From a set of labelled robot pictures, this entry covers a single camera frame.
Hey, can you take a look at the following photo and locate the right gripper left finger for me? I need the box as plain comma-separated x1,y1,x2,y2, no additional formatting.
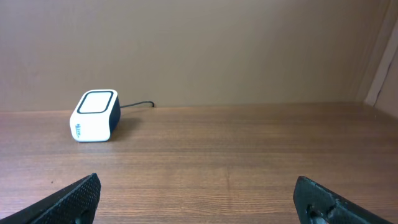
1,173,101,224

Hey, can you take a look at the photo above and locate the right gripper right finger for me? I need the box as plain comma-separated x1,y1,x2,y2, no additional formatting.
293,176,391,224

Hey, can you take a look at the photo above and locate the white barcode scanner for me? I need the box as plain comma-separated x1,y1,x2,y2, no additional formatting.
70,89,121,142

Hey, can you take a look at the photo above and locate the black scanner cable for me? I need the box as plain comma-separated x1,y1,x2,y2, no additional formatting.
119,100,155,109

